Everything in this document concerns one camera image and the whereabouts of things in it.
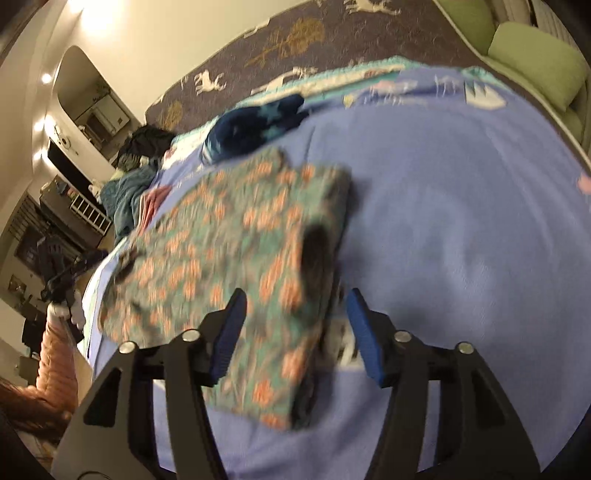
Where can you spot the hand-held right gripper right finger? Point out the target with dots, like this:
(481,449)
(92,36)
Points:
(369,341)

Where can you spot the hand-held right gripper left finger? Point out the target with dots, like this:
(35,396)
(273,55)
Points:
(228,341)

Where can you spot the teal blanket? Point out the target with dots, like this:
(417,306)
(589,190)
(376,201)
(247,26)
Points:
(124,198)

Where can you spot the deer print headboard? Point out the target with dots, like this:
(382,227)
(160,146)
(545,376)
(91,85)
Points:
(323,50)

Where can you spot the person's left forearm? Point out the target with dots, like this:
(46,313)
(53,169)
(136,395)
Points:
(57,364)

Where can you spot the pink folded cloth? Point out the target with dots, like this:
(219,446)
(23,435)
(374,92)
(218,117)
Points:
(154,198)

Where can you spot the navy star pillow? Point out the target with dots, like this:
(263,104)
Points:
(249,129)

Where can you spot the green pillow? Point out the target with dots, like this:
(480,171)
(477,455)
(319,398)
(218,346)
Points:
(535,60)

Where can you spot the person's brown hair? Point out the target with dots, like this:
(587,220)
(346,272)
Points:
(27,406)

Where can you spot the black clothes pile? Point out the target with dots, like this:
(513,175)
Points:
(147,141)

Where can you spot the tall green cushion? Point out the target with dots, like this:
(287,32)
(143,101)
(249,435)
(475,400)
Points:
(466,18)

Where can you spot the teal floral shirt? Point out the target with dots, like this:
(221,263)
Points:
(221,230)

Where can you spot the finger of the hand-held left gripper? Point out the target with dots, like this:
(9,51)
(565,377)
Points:
(92,261)

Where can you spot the white ladder rack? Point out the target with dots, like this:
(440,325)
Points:
(90,212)

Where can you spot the white pleated curtain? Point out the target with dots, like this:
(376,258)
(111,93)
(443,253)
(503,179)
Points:
(554,18)

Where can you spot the blue printed bed sheet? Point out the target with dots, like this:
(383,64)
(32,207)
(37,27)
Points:
(461,230)

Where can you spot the person's left hand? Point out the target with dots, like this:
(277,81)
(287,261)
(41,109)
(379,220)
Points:
(69,316)

